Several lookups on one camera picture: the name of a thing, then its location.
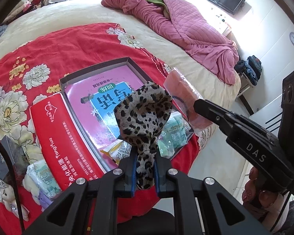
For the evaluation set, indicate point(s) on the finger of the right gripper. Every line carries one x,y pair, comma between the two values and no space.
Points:
215,113

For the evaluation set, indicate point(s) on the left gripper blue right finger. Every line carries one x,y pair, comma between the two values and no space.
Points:
163,186

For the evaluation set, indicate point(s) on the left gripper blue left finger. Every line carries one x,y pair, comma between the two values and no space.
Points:
126,187

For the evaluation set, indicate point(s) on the yellow white snack packet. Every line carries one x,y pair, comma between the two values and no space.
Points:
117,150

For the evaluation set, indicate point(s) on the mint green makeup sponge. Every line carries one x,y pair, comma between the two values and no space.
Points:
166,147

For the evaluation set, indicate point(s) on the pink cloth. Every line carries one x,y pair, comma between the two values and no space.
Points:
184,95

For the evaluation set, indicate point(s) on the green tissue packet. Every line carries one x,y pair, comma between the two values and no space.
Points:
174,128

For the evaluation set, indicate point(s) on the leopard print scarf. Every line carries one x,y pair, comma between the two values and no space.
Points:
141,117

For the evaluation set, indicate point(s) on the white wet wipes packet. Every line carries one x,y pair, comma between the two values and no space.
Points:
40,173

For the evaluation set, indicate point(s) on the person's right hand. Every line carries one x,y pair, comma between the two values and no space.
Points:
264,205

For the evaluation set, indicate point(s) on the cream bed cover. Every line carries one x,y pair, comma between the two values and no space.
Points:
74,13

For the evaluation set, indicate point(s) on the chair with dark clothes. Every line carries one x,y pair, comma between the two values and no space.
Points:
249,71

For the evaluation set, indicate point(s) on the red tissue box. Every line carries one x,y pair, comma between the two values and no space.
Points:
63,149

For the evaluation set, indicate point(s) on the pink quilted duvet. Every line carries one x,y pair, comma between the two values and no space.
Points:
186,28

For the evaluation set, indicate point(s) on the grey tray with pink book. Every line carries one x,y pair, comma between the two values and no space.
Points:
91,95

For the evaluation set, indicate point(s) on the teddy bear purple dress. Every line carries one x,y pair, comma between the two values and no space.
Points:
38,196

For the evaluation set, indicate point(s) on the dark blue gift box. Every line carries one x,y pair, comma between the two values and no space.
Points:
18,160

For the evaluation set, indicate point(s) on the teddy bear with crown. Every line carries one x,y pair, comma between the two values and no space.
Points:
7,198

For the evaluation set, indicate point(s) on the red floral blanket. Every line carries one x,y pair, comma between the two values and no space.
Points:
33,71

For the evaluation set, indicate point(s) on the stack of folded clothes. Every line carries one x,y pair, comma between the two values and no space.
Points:
23,7

